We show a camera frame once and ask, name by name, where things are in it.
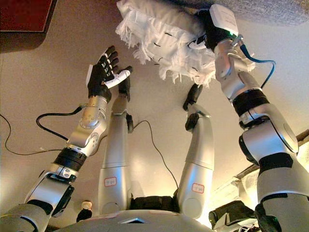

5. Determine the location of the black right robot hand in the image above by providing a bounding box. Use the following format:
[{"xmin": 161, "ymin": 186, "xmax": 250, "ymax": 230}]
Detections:
[{"xmin": 188, "ymin": 3, "xmax": 240, "ymax": 52}]

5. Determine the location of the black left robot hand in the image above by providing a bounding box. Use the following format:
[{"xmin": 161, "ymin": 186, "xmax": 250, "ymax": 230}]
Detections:
[{"xmin": 86, "ymin": 45, "xmax": 134, "ymax": 102}]

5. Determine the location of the white shaggy cloth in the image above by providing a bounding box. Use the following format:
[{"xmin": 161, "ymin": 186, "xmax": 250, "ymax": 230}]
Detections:
[{"xmin": 114, "ymin": 0, "xmax": 217, "ymax": 88}]

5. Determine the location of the grey fabric armchair sofa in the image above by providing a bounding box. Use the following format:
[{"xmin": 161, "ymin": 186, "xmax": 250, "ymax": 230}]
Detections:
[{"xmin": 166, "ymin": 0, "xmax": 309, "ymax": 28}]

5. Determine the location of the silver left robot leg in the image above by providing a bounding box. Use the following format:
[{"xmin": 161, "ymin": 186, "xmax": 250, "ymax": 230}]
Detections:
[{"xmin": 98, "ymin": 76, "xmax": 134, "ymax": 216}]

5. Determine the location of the silver robot leg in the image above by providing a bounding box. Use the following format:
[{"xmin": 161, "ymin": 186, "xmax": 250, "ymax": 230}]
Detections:
[
  {"xmin": 98, "ymin": 76, "xmax": 134, "ymax": 216},
  {"xmin": 177, "ymin": 83, "xmax": 216, "ymax": 221}
]

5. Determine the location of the dark glossy wooden cabinet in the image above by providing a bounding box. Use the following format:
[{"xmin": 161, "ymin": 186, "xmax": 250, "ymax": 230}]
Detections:
[{"xmin": 0, "ymin": 0, "xmax": 59, "ymax": 54}]

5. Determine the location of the silver right robot leg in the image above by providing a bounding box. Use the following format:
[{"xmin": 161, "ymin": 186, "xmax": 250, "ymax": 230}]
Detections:
[{"xmin": 177, "ymin": 83, "xmax": 216, "ymax": 221}]

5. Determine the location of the grey robot torso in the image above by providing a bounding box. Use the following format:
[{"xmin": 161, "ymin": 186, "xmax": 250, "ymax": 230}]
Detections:
[{"xmin": 53, "ymin": 195, "xmax": 219, "ymax": 232}]

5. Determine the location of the blue wrist cable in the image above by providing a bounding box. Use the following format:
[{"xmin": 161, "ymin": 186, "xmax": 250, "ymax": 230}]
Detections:
[{"xmin": 238, "ymin": 36, "xmax": 277, "ymax": 89}]

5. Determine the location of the thick black wrist cable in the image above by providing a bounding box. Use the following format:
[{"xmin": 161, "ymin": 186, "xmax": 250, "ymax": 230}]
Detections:
[{"xmin": 36, "ymin": 104, "xmax": 83, "ymax": 141}]

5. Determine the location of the thin black floor cable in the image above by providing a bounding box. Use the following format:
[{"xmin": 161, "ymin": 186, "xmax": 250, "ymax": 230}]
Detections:
[
  {"xmin": 132, "ymin": 119, "xmax": 180, "ymax": 189},
  {"xmin": 0, "ymin": 113, "xmax": 64, "ymax": 156}
]

